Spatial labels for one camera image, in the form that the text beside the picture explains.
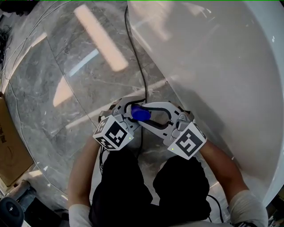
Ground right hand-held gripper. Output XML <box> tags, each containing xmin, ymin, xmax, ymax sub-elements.
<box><xmin>139</xmin><ymin>101</ymin><xmax>208</xmax><ymax>160</ymax></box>

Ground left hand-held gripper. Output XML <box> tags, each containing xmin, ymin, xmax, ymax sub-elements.
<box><xmin>92</xmin><ymin>98</ymin><xmax>145</xmax><ymax>152</ymax></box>

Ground blue bottle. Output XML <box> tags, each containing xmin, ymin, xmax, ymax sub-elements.
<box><xmin>130</xmin><ymin>105</ymin><xmax>152</xmax><ymax>122</ymax></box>

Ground white bathtub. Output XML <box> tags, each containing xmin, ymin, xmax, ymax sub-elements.
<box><xmin>126</xmin><ymin>0</ymin><xmax>284</xmax><ymax>208</ymax></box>

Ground person's left forearm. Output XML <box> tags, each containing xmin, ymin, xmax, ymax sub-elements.
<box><xmin>67</xmin><ymin>137</ymin><xmax>107</xmax><ymax>209</ymax></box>

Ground person's right forearm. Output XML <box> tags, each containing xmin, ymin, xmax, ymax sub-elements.
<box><xmin>195</xmin><ymin>141</ymin><xmax>249</xmax><ymax>201</ymax></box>

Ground person's left hand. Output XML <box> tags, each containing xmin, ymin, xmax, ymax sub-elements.
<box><xmin>109</xmin><ymin>98</ymin><xmax>122</xmax><ymax>110</ymax></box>

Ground person's right hand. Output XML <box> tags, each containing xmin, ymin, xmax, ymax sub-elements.
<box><xmin>177</xmin><ymin>106</ymin><xmax>195</xmax><ymax>122</ymax></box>

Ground person's right leg black trousers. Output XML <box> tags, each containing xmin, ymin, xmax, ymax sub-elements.
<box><xmin>152</xmin><ymin>154</ymin><xmax>212</xmax><ymax>223</ymax></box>

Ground person's leg black trousers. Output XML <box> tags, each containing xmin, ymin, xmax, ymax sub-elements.
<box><xmin>152</xmin><ymin>154</ymin><xmax>212</xmax><ymax>223</ymax></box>
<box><xmin>88</xmin><ymin>148</ymin><xmax>157</xmax><ymax>227</ymax></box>

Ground person's left leg black trousers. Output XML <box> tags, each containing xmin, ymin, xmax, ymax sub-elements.
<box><xmin>88</xmin><ymin>148</ymin><xmax>157</xmax><ymax>227</ymax></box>

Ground person's left white sleeve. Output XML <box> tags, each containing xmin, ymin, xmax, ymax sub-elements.
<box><xmin>68</xmin><ymin>203</ymin><xmax>92</xmax><ymax>227</ymax></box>

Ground person's white sleeve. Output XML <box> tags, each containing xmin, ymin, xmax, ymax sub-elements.
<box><xmin>68</xmin><ymin>203</ymin><xmax>92</xmax><ymax>227</ymax></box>
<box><xmin>228</xmin><ymin>190</ymin><xmax>269</xmax><ymax>227</ymax></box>

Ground brown cardboard box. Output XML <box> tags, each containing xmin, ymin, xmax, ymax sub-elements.
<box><xmin>0</xmin><ymin>90</ymin><xmax>34</xmax><ymax>187</ymax></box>

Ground person's right white sleeve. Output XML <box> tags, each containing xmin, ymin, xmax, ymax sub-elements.
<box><xmin>228</xmin><ymin>190</ymin><xmax>269</xmax><ymax>227</ymax></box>

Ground short black cable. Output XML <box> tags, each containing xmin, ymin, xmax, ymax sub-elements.
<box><xmin>98</xmin><ymin>145</ymin><xmax>107</xmax><ymax>177</ymax></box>

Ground long black floor cable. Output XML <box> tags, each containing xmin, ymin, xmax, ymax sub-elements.
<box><xmin>124</xmin><ymin>4</ymin><xmax>149</xmax><ymax>158</ymax></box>

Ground thin black cable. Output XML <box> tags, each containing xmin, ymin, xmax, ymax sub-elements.
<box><xmin>206</xmin><ymin>194</ymin><xmax>225</xmax><ymax>223</ymax></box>

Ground tangle of black cables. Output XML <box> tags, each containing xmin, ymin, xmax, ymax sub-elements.
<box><xmin>0</xmin><ymin>23</ymin><xmax>13</xmax><ymax>68</ymax></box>

